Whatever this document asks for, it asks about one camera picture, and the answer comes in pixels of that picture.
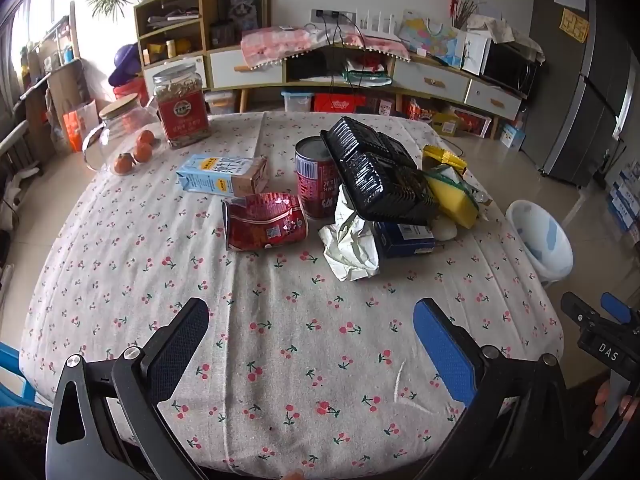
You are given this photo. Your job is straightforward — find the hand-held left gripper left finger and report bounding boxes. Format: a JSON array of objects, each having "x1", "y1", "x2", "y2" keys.
[{"x1": 46, "y1": 298, "x2": 211, "y2": 480}]

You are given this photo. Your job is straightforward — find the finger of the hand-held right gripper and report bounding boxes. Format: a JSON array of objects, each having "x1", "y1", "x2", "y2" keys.
[
  {"x1": 600, "y1": 292, "x2": 632, "y2": 325},
  {"x1": 560, "y1": 291, "x2": 602, "y2": 333}
]

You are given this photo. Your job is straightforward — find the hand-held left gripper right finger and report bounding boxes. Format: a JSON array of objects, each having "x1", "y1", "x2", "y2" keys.
[{"x1": 413, "y1": 298, "x2": 596, "y2": 480}]

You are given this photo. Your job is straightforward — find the white plastic trash bin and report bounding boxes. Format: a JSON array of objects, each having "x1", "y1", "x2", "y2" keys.
[{"x1": 505, "y1": 200, "x2": 575, "y2": 283}]

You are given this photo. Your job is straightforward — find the red can with silver lid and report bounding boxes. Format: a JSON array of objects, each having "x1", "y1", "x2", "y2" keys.
[{"x1": 294, "y1": 137, "x2": 346, "y2": 219}]

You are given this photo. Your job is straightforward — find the person's right hand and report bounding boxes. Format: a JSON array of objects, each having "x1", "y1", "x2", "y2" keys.
[{"x1": 590, "y1": 379, "x2": 640, "y2": 442}]

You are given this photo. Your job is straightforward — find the stack of blue white boxes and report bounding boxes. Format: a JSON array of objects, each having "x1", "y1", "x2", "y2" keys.
[{"x1": 606, "y1": 160, "x2": 640, "y2": 235}]

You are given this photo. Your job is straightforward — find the blue box with barcode label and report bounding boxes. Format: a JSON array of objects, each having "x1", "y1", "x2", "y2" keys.
[{"x1": 372, "y1": 221, "x2": 437, "y2": 260}]

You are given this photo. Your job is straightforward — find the cherry print tablecloth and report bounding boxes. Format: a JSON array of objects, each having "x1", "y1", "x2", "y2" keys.
[{"x1": 19, "y1": 110, "x2": 565, "y2": 472}]

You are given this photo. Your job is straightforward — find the crumpled white tissue ball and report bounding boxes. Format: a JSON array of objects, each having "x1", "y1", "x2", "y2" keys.
[{"x1": 432, "y1": 217, "x2": 459, "y2": 241}]

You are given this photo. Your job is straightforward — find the crumpled white paper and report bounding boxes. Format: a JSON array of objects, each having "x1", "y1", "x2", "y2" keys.
[{"x1": 318, "y1": 185, "x2": 381, "y2": 282}]

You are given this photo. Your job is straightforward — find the crushed red can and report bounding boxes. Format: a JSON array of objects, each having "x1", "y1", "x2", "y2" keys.
[{"x1": 221, "y1": 192, "x2": 308, "y2": 251}]

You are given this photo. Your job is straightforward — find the yellow sponge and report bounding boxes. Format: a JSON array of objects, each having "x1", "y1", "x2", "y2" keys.
[{"x1": 425, "y1": 165, "x2": 480, "y2": 229}]

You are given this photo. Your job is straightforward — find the blue plastic stool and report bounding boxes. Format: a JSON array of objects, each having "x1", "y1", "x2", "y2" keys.
[{"x1": 0, "y1": 341, "x2": 42, "y2": 407}]

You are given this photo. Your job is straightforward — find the blue milk carton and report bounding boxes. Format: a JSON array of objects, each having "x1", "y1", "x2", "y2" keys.
[{"x1": 175, "y1": 154, "x2": 269, "y2": 198}]

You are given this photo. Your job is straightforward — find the grey refrigerator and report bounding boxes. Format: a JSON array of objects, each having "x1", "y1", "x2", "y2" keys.
[{"x1": 542, "y1": 0, "x2": 640, "y2": 188}]

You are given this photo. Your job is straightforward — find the brown fuzzy cloth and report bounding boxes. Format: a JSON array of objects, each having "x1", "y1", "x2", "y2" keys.
[{"x1": 0, "y1": 406, "x2": 52, "y2": 480}]

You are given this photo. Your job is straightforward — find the black plastic food container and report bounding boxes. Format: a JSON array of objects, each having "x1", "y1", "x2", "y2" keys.
[{"x1": 320, "y1": 116, "x2": 441, "y2": 225}]

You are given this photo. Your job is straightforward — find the yellow packet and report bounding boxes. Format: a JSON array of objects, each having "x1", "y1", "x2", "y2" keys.
[{"x1": 422, "y1": 144, "x2": 469, "y2": 171}]

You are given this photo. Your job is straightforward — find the red patterned box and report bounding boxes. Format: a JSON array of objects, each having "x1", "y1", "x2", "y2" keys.
[{"x1": 454, "y1": 110, "x2": 494, "y2": 137}]

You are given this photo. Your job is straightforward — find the nut jar with red label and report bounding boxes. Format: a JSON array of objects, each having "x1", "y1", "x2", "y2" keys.
[{"x1": 151, "y1": 62, "x2": 211, "y2": 150}]

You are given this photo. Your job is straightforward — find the yellow cardboard box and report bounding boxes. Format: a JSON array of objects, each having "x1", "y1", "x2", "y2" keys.
[{"x1": 430, "y1": 112, "x2": 461, "y2": 137}]

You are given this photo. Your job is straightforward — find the orange paper bag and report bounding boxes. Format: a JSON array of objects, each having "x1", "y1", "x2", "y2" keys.
[{"x1": 62, "y1": 100, "x2": 100, "y2": 153}]

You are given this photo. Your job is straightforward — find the red snack bag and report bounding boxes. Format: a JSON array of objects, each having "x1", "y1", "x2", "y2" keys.
[{"x1": 405, "y1": 99, "x2": 434, "y2": 122}]

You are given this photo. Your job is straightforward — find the black microwave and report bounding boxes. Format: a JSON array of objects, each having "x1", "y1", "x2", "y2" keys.
[{"x1": 480, "y1": 40, "x2": 542, "y2": 97}]

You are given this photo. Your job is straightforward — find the blue storage box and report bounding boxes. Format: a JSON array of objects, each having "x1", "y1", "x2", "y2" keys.
[{"x1": 281, "y1": 91, "x2": 314, "y2": 113}]

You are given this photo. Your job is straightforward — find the wooden cabinet with white drawers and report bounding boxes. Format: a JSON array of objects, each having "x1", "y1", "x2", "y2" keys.
[{"x1": 205, "y1": 42, "x2": 531, "y2": 122}]

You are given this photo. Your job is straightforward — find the large red box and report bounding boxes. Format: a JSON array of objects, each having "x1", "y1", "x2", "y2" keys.
[{"x1": 313, "y1": 92, "x2": 359, "y2": 114}]

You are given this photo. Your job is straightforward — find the yellow paper note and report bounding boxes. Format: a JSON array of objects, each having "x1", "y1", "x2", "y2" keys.
[{"x1": 559, "y1": 7, "x2": 590, "y2": 44}]

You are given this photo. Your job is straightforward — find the wooden shelf unit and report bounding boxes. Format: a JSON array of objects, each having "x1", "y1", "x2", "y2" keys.
[{"x1": 133, "y1": 0, "x2": 273, "y2": 92}]

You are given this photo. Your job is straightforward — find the colourful map bag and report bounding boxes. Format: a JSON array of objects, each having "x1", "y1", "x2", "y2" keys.
[{"x1": 400, "y1": 10, "x2": 464, "y2": 67}]

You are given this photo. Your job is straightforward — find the pink cloth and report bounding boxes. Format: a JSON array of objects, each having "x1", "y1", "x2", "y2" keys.
[{"x1": 240, "y1": 26, "x2": 416, "y2": 69}]

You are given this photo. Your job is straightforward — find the framed cat picture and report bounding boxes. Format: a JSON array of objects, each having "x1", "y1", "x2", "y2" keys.
[{"x1": 218, "y1": 0, "x2": 268, "y2": 31}]

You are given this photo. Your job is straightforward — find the white power strip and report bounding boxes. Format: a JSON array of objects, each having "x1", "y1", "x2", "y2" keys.
[{"x1": 310, "y1": 8, "x2": 359, "y2": 24}]

